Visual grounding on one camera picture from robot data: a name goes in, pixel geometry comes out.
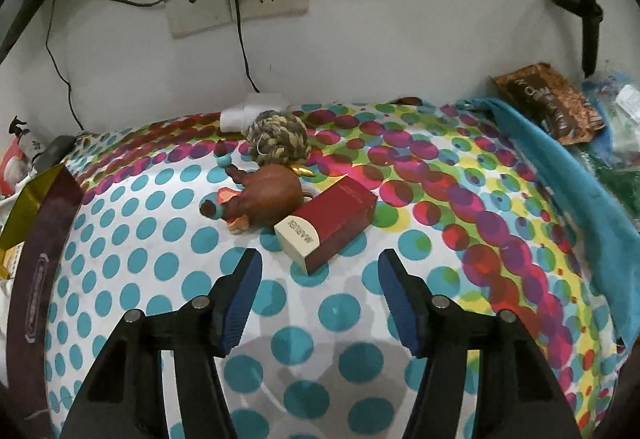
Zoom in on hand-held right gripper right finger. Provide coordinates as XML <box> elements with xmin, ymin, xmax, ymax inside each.
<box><xmin>377</xmin><ymin>249</ymin><xmax>583</xmax><ymax>439</ymax></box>

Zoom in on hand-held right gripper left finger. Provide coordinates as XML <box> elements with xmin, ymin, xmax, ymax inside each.
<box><xmin>60</xmin><ymin>249</ymin><xmax>263</xmax><ymax>439</ymax></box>

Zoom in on red box with cream end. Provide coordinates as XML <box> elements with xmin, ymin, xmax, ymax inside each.
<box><xmin>274</xmin><ymin>176</ymin><xmax>378</xmax><ymax>276</ymax></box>

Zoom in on brown toy figurine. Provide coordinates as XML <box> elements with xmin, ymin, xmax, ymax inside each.
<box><xmin>200</xmin><ymin>141</ymin><xmax>317</xmax><ymax>234</ymax></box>

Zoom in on braided rope ball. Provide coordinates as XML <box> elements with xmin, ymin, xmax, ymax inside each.
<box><xmin>245</xmin><ymin>110</ymin><xmax>313</xmax><ymax>167</ymax></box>

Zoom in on gold tin box maroon outside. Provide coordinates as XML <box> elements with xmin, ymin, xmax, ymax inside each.
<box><xmin>0</xmin><ymin>163</ymin><xmax>86</xmax><ymax>420</ymax></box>

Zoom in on polka dot tablecloth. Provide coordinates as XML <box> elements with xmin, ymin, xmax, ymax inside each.
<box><xmin>42</xmin><ymin>101</ymin><xmax>631</xmax><ymax>439</ymax></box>

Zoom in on small white roll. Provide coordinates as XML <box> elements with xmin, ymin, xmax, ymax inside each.
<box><xmin>220</xmin><ymin>92</ymin><xmax>282</xmax><ymax>133</ymax></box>

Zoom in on blue towel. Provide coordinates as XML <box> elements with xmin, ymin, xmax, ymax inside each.
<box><xmin>452</xmin><ymin>96</ymin><xmax>640</xmax><ymax>345</ymax></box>

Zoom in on black set-top box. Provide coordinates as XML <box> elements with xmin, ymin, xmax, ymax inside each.
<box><xmin>37</xmin><ymin>134</ymin><xmax>76</xmax><ymax>170</ymax></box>

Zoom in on brown snack bag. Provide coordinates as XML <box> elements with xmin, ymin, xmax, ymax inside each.
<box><xmin>490</xmin><ymin>63</ymin><xmax>606</xmax><ymax>146</ymax></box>

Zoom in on red white plastic bag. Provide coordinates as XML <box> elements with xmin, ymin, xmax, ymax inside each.
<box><xmin>0</xmin><ymin>139</ymin><xmax>36</xmax><ymax>197</ymax></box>

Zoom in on spray bottle with black trigger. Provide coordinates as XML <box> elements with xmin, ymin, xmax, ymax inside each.
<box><xmin>9</xmin><ymin>115</ymin><xmax>36</xmax><ymax>147</ymax></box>

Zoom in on clear plastic bags with contents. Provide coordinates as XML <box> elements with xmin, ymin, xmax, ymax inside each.
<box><xmin>580</xmin><ymin>61</ymin><xmax>640</xmax><ymax>200</ymax></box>

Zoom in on thin black adapter cable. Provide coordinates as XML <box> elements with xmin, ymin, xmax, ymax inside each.
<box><xmin>232</xmin><ymin>0</ymin><xmax>262</xmax><ymax>94</ymax></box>

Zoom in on long black cable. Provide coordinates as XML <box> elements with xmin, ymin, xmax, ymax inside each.
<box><xmin>45</xmin><ymin>0</ymin><xmax>85</xmax><ymax>130</ymax></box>

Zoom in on black clamp mount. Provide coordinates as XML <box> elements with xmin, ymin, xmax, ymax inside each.
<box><xmin>547</xmin><ymin>0</ymin><xmax>603</xmax><ymax>74</ymax></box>

